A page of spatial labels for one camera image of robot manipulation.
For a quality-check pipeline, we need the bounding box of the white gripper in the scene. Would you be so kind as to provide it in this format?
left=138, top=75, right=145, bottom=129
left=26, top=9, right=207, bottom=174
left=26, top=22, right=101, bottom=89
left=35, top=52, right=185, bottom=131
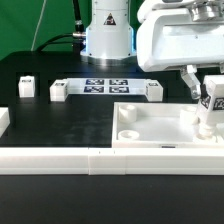
left=136, top=0, right=224, bottom=100

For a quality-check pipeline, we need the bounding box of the white square tabletop tray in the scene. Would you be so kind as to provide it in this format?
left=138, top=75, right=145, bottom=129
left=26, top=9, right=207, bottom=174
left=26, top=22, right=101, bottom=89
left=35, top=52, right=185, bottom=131
left=112, top=102, right=224, bottom=149

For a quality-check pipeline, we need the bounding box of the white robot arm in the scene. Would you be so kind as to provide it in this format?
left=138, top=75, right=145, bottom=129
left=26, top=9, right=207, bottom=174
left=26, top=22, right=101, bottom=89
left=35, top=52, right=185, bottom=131
left=81, top=0, right=224, bottom=99

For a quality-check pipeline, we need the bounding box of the fiducial marker sheet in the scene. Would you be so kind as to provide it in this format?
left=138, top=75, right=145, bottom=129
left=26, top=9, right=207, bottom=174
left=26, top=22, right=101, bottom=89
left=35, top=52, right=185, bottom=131
left=68, top=78, right=144, bottom=95

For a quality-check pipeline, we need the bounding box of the black cable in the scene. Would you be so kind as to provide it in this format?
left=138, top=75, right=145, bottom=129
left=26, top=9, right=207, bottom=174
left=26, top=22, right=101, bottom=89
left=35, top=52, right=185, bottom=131
left=34, top=32, right=88, bottom=53

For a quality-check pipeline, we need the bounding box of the white cable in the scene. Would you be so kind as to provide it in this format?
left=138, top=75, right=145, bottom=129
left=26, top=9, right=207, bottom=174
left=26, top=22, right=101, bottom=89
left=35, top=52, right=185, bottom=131
left=30, top=0, right=48, bottom=52

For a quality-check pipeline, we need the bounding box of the white front fence wall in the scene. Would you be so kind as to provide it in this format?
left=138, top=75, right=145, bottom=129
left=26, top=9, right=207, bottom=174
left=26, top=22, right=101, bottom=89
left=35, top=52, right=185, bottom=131
left=0, top=147, right=224, bottom=175

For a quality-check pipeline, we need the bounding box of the white fence wall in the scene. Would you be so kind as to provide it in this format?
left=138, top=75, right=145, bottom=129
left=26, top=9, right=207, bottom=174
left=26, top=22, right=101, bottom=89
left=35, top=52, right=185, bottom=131
left=0, top=147, right=224, bottom=175
left=0, top=107, right=10, bottom=137

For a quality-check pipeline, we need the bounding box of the white left fence wall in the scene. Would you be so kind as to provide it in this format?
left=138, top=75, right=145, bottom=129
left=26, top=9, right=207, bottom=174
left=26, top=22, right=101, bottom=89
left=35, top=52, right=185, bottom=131
left=0, top=107, right=10, bottom=137

